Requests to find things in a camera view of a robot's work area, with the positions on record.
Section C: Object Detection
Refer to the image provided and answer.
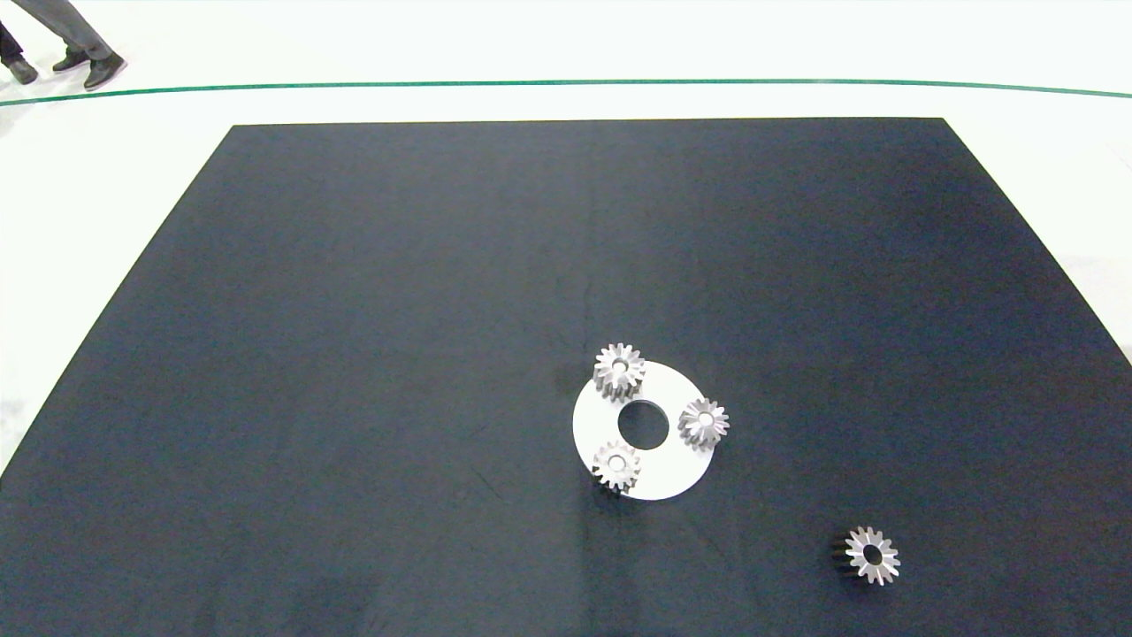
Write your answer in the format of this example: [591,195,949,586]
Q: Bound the small steel gear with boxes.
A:
[832,526,902,587]
[591,440,642,495]
[677,397,731,452]

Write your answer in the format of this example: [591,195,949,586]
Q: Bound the large steel gear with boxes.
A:
[593,342,647,402]

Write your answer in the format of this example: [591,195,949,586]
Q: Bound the round white plate with pins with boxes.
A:
[572,359,714,502]

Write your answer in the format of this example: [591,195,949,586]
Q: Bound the person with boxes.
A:
[11,0,128,91]
[0,21,39,86]

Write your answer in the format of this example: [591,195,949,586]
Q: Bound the dark rectangular mat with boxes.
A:
[0,117,1132,637]

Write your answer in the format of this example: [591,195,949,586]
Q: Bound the green floor tape line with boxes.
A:
[0,79,1132,109]

